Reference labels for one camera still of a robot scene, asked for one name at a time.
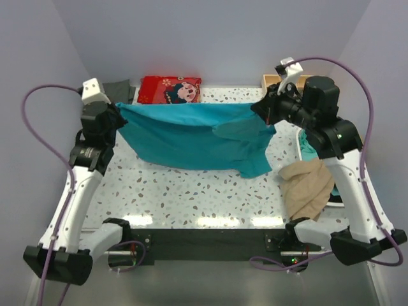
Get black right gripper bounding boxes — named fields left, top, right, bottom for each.
left=251, top=80, right=315, bottom=129

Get teal t shirt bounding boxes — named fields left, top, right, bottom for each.
left=117, top=103, right=276, bottom=179
left=299, top=132, right=340, bottom=197

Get beige t shirt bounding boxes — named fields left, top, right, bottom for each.
left=279, top=158, right=335, bottom=221

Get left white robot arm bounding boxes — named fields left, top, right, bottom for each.
left=23, top=101, right=132, bottom=286

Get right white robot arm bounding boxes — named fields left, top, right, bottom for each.
left=251, top=76, right=407, bottom=266

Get white plastic laundry basket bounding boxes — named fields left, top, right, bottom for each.
left=296, top=129, right=345, bottom=208

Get wooden compartment box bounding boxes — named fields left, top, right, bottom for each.
left=261, top=75, right=310, bottom=95

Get folded grey t shirt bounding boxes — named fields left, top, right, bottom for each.
left=103, top=79, right=136, bottom=105

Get red cartoon folded cloth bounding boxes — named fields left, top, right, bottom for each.
left=137, top=76, right=201, bottom=105

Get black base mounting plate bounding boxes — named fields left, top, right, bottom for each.
left=106, top=228, right=323, bottom=273

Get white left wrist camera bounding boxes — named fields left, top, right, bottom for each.
left=81, top=78, right=110, bottom=105

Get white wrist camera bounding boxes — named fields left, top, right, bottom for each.
left=275, top=57, right=303, bottom=94
left=81, top=78, right=110, bottom=105

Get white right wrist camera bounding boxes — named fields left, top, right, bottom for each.
left=275, top=57, right=303, bottom=94

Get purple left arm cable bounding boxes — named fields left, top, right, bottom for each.
left=21, top=84, right=87, bottom=305

